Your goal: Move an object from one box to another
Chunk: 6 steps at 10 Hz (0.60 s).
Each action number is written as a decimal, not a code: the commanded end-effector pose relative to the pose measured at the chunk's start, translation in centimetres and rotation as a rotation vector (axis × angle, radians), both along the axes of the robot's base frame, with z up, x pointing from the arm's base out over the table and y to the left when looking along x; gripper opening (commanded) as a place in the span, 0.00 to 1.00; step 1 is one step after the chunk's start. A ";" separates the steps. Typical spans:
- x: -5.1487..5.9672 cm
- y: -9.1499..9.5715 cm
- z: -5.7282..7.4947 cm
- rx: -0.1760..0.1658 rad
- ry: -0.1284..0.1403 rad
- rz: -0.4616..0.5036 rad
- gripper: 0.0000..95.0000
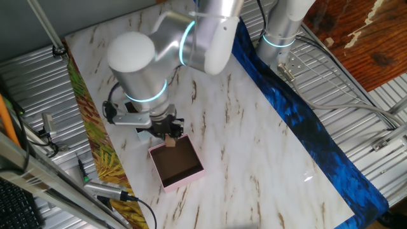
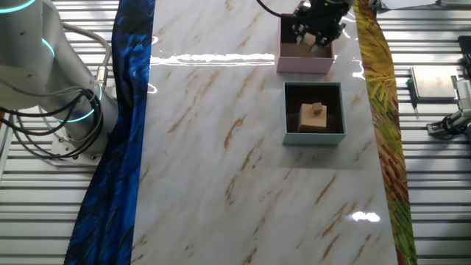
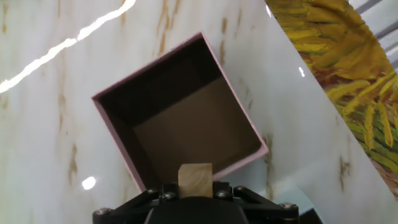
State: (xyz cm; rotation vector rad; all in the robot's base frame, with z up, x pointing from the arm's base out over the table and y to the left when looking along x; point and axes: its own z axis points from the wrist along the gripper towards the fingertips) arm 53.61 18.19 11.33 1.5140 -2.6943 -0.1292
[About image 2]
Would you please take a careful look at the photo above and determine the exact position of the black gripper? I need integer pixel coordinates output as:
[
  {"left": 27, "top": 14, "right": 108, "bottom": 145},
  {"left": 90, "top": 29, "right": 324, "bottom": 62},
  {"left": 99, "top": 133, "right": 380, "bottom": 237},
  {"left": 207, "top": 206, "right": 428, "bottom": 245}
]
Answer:
[{"left": 293, "top": 0, "right": 351, "bottom": 53}]

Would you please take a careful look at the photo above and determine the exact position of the pink cardboard box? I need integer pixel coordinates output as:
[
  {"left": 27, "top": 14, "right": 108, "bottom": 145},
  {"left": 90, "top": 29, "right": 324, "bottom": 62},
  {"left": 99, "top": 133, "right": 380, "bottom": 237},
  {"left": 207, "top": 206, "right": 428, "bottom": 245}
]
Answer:
[{"left": 276, "top": 13, "right": 336, "bottom": 74}]

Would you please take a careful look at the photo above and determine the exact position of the light blue cardboard box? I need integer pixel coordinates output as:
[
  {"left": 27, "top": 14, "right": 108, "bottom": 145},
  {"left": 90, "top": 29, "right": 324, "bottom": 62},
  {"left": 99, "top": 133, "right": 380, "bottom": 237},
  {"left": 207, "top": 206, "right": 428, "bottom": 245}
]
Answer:
[{"left": 281, "top": 80, "right": 347, "bottom": 146}]

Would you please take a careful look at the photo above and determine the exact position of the grey flat object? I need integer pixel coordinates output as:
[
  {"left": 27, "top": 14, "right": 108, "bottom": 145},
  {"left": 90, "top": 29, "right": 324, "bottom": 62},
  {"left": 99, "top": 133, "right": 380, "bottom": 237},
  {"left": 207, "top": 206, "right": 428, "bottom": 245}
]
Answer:
[{"left": 436, "top": 0, "right": 471, "bottom": 8}]

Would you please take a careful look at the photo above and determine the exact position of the large wooden cube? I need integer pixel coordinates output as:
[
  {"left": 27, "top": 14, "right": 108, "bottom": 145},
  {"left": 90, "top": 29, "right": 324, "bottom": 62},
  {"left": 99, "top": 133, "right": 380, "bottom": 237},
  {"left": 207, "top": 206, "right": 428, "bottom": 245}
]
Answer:
[{"left": 297, "top": 102, "right": 328, "bottom": 134}]

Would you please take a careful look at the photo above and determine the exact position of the square silver metal plate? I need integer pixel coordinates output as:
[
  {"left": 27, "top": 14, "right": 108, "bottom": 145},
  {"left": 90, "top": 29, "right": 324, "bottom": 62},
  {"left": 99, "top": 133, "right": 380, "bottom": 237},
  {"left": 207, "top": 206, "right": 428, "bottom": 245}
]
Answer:
[{"left": 410, "top": 65, "right": 459, "bottom": 100}]

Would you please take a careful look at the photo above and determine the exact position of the yellow green painted cloth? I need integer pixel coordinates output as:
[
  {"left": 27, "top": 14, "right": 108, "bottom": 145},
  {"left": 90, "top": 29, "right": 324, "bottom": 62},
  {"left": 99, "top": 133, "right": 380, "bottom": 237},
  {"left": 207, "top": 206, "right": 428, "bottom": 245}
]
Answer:
[{"left": 353, "top": 0, "right": 419, "bottom": 265}]

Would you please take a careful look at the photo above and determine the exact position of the black device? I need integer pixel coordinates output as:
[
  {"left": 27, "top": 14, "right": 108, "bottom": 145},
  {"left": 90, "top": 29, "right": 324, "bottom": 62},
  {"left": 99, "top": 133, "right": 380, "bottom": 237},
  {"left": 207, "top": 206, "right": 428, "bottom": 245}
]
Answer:
[{"left": 458, "top": 35, "right": 471, "bottom": 78}]

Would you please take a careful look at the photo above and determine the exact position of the white vented device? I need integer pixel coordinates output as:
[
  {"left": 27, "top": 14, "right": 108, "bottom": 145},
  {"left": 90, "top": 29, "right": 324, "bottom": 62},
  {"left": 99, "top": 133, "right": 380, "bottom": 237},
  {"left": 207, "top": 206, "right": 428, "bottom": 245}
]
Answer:
[{"left": 451, "top": 75, "right": 471, "bottom": 111}]

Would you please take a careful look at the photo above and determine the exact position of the white marble pattern sheet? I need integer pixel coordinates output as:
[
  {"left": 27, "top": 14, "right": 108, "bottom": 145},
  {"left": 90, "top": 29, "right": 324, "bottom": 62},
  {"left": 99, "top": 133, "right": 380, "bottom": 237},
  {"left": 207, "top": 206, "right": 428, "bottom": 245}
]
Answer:
[{"left": 130, "top": 0, "right": 400, "bottom": 265}]

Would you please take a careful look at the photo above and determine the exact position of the blue painted cloth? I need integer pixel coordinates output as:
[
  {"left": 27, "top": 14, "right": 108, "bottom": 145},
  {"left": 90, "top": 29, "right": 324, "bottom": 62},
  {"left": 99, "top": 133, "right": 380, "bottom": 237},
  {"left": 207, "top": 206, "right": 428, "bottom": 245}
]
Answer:
[{"left": 63, "top": 0, "right": 156, "bottom": 265}]

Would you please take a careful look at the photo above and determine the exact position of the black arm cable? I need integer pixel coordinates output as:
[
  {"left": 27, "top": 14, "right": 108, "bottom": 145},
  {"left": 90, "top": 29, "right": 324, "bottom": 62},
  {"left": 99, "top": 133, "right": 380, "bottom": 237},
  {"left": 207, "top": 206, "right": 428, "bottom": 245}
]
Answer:
[{"left": 255, "top": 0, "right": 296, "bottom": 18}]

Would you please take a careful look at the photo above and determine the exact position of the green handled screwdriver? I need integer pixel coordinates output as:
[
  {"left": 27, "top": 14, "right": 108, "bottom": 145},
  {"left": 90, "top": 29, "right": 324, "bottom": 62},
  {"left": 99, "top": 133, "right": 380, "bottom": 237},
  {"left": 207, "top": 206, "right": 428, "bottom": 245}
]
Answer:
[{"left": 406, "top": 77, "right": 420, "bottom": 121}]

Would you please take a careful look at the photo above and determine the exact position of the grey cable with metal connector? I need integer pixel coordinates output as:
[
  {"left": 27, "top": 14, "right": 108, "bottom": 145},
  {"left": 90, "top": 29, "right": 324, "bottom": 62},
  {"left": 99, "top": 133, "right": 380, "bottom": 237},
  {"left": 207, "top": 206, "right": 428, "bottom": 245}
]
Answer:
[{"left": 60, "top": 21, "right": 113, "bottom": 90}]

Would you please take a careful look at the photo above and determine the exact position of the thick black cable bundle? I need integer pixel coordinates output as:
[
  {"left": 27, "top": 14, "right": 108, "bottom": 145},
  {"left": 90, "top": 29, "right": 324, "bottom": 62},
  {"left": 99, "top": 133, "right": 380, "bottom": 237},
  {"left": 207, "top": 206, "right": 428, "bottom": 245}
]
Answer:
[{"left": 0, "top": 88, "right": 105, "bottom": 160}]

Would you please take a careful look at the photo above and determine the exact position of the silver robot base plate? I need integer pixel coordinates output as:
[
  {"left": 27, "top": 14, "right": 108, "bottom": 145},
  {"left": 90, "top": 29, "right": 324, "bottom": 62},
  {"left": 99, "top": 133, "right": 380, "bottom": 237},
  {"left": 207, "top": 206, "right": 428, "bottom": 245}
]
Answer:
[{"left": 49, "top": 127, "right": 111, "bottom": 166}]

